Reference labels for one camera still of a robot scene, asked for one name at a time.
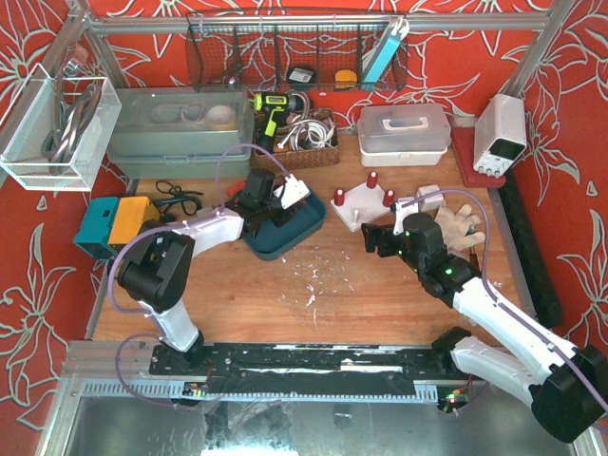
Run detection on red spring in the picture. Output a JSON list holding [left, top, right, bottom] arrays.
[[333, 188, 345, 207], [382, 189, 395, 207], [366, 171, 378, 189]]

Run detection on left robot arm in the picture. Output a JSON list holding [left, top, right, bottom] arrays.
[[110, 168, 311, 357]]

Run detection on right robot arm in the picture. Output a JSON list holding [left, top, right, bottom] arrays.
[[362, 213, 607, 444]]

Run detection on red cube box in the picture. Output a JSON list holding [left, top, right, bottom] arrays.
[[226, 180, 246, 198]]

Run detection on teal plastic tray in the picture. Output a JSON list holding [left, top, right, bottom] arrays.
[[244, 192, 327, 261]]

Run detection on white cube charger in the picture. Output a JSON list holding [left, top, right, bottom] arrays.
[[416, 184, 446, 212]]

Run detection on beige work glove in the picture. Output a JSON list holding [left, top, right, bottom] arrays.
[[434, 204, 486, 252]]

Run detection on woven brown basket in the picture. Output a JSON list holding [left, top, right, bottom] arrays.
[[274, 108, 340, 170]]

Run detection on white clear lidded toolbox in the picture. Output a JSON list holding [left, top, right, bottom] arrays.
[[357, 104, 451, 167]]

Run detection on grey plastic storage box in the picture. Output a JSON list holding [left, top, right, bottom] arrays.
[[107, 87, 255, 180]]

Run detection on red mat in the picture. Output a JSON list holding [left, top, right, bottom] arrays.
[[451, 126, 506, 189]]

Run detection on yellow tape measure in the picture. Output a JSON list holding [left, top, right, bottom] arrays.
[[334, 69, 358, 90]]

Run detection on white bench power supply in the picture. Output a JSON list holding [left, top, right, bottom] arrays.
[[473, 94, 526, 179]]

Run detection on teal power supply box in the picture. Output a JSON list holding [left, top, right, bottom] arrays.
[[73, 197, 120, 260]]

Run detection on blue white book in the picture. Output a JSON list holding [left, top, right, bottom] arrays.
[[361, 16, 410, 90]]

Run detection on clear acrylic bin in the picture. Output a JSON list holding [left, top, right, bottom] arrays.
[[1, 65, 122, 192]]

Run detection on white four-peg base plate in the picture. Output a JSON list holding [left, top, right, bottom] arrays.
[[330, 183, 390, 232]]

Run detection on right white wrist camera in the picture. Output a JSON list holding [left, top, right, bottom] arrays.
[[390, 197, 419, 236]]

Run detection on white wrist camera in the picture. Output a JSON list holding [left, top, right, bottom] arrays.
[[279, 175, 310, 209], [390, 197, 419, 236]]

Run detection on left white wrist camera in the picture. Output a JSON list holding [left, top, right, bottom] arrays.
[[279, 175, 310, 209]]

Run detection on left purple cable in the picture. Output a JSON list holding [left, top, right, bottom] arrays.
[[106, 143, 294, 410]]

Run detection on purple cable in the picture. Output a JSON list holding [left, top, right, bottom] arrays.
[[106, 143, 294, 410], [403, 188, 608, 436]]

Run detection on black tangled cables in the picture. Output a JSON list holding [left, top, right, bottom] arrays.
[[154, 179, 205, 224]]

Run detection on white coiled cable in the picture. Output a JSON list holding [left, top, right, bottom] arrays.
[[277, 118, 336, 151]]

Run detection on green yellow cordless drill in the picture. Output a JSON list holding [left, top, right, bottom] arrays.
[[253, 92, 304, 153]]

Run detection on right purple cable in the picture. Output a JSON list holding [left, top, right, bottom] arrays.
[[403, 188, 608, 436]]

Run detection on black wire wall basket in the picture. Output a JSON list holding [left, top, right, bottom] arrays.
[[185, 7, 408, 91]]

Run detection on grey coiled cable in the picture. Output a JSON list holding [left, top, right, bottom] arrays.
[[41, 70, 102, 175]]

